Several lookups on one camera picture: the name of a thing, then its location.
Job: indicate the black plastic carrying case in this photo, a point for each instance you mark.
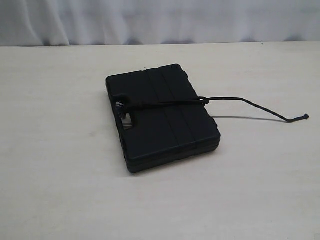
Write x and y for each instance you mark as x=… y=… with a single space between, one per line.
x=163 y=135

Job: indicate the white backdrop curtain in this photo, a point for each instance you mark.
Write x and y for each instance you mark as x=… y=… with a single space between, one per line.
x=146 y=22

